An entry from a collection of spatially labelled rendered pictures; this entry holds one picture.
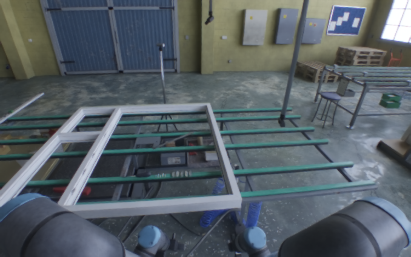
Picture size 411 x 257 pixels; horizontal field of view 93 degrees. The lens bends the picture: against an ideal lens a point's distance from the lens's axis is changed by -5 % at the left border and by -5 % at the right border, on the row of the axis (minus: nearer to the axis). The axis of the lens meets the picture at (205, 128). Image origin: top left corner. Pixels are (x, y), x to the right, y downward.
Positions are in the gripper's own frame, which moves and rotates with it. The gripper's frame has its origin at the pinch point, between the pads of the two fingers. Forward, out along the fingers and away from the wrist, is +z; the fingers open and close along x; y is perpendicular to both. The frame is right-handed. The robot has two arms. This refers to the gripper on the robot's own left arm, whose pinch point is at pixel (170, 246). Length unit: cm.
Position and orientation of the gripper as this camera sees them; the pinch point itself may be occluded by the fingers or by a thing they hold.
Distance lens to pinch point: 131.6
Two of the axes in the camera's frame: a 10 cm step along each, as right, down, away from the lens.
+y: 1.1, -8.0, 5.9
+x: -9.8, 0.1, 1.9
